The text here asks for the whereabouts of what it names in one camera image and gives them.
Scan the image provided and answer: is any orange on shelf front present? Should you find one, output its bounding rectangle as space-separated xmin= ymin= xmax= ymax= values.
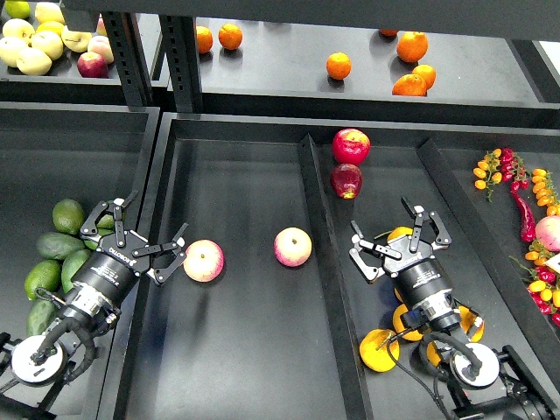
xmin=392 ymin=73 xmax=428 ymax=96

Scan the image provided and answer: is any orange on shelf centre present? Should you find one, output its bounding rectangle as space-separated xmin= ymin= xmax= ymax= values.
xmin=325 ymin=52 xmax=352 ymax=81

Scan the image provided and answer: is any bright red apple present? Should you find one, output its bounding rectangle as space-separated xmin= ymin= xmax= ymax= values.
xmin=332 ymin=128 xmax=371 ymax=166

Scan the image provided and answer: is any black middle tray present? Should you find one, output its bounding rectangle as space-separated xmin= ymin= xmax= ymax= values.
xmin=122 ymin=113 xmax=559 ymax=419

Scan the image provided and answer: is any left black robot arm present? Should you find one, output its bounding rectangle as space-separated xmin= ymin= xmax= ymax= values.
xmin=1 ymin=193 xmax=186 ymax=419

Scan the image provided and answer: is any pink apple at right edge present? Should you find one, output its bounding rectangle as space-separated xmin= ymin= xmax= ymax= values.
xmin=535 ymin=215 xmax=560 ymax=251

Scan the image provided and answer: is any yellow pear top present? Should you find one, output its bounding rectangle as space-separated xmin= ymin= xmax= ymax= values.
xmin=374 ymin=226 xmax=413 ymax=242

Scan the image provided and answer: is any black left tray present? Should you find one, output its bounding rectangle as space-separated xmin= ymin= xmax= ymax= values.
xmin=1 ymin=102 xmax=160 ymax=419

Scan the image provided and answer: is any yellow pear bottom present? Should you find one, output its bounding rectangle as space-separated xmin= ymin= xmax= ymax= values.
xmin=426 ymin=341 xmax=441 ymax=367

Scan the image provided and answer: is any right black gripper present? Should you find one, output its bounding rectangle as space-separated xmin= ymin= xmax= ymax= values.
xmin=347 ymin=196 xmax=463 ymax=332

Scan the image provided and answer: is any light green avocado bottom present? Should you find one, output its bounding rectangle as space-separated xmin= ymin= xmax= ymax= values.
xmin=24 ymin=260 xmax=61 ymax=300

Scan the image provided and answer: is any black tray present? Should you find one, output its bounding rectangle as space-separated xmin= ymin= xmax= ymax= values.
xmin=122 ymin=113 xmax=559 ymax=419
xmin=1 ymin=102 xmax=160 ymax=419

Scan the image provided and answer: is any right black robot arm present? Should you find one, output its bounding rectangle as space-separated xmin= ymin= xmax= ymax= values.
xmin=349 ymin=201 xmax=559 ymax=419

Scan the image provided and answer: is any green avocado top left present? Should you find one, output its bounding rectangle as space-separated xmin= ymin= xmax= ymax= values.
xmin=52 ymin=199 xmax=86 ymax=235

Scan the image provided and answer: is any orange cherry tomato vine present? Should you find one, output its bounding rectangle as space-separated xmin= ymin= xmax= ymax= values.
xmin=531 ymin=168 xmax=559 ymax=216

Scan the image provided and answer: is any pink apple left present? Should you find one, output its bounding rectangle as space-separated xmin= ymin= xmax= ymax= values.
xmin=183 ymin=239 xmax=225 ymax=283

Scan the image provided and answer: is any dark green avocado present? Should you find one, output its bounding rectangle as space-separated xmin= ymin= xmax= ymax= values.
xmin=26 ymin=299 xmax=58 ymax=337
xmin=36 ymin=232 xmax=86 ymax=261

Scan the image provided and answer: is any green avocado centre right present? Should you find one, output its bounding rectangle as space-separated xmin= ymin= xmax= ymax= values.
xmin=83 ymin=239 xmax=100 ymax=250

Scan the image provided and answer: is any pale yellow apple front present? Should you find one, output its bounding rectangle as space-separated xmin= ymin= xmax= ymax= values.
xmin=16 ymin=47 xmax=53 ymax=76

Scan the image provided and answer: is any red chili pepper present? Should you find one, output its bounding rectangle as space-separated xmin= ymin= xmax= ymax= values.
xmin=510 ymin=181 xmax=536 ymax=243

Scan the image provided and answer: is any dark red apple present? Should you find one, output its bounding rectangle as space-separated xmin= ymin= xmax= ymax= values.
xmin=330 ymin=164 xmax=363 ymax=200

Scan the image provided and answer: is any yellow pear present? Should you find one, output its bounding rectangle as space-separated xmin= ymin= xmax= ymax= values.
xmin=426 ymin=341 xmax=441 ymax=367
xmin=392 ymin=304 xmax=423 ymax=342
xmin=374 ymin=226 xmax=413 ymax=242
xmin=359 ymin=329 xmax=400 ymax=373
xmin=394 ymin=288 xmax=404 ymax=304
xmin=458 ymin=305 xmax=485 ymax=342

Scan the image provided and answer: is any orange on shelf right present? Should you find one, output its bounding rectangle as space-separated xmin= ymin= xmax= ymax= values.
xmin=412 ymin=64 xmax=437 ymax=90

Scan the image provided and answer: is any red apple on shelf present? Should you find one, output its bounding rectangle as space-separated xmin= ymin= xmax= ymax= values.
xmin=77 ymin=52 xmax=109 ymax=79

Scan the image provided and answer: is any green avocado top right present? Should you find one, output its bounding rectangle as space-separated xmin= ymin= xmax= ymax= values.
xmin=96 ymin=198 xmax=125 ymax=231

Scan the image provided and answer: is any black shelf post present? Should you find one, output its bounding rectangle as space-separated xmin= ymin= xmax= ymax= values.
xmin=158 ymin=15 xmax=204 ymax=114

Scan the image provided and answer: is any large orange on shelf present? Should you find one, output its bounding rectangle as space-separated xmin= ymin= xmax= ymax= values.
xmin=396 ymin=31 xmax=429 ymax=63

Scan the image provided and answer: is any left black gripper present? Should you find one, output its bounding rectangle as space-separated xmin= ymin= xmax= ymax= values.
xmin=56 ymin=190 xmax=190 ymax=327

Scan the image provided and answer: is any cherry tomato vine left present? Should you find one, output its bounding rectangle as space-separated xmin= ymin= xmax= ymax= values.
xmin=472 ymin=149 xmax=502 ymax=202

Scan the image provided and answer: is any orange on shelf left edge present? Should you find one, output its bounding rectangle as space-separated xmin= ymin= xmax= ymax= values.
xmin=196 ymin=25 xmax=214 ymax=54

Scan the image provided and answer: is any green avocado middle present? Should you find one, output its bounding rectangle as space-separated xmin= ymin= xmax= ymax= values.
xmin=61 ymin=249 xmax=91 ymax=293

